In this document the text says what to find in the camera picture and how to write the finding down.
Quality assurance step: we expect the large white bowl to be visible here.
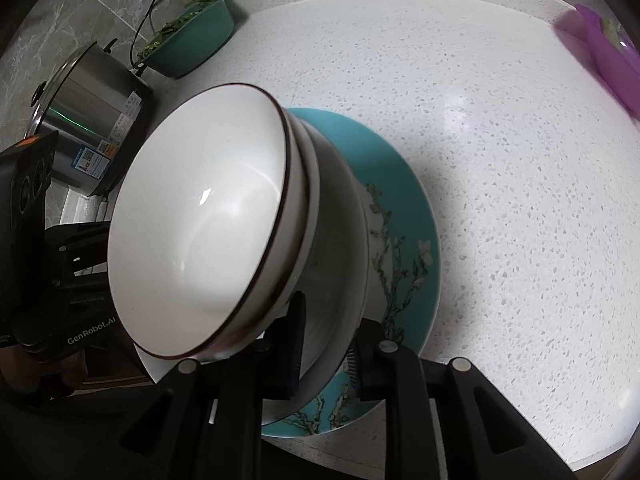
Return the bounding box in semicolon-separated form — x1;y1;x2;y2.
134;119;372;424

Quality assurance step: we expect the purple plastic bowl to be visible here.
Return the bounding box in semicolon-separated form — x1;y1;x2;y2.
556;2;640;122

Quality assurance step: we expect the stainless steel electric pot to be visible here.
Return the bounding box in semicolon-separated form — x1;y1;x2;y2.
27;39;155;197

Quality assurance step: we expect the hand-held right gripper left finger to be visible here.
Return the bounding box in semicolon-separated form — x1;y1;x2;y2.
75;292;307;480

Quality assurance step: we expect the teal bowl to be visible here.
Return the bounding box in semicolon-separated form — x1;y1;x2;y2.
137;0;237;80

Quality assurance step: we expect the cut green vegetable piece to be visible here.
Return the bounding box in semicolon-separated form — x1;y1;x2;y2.
599;17;631;54

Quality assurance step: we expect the person's left hand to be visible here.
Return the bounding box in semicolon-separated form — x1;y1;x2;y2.
9;351;89;403

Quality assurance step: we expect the teal floral plate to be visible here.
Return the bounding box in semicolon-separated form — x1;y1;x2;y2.
259;107;442;439

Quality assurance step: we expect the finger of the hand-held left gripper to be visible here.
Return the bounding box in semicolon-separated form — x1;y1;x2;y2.
52;267;114;312
43;221;113;268

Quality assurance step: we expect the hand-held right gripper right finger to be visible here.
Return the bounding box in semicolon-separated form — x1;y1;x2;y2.
349;317;579;480

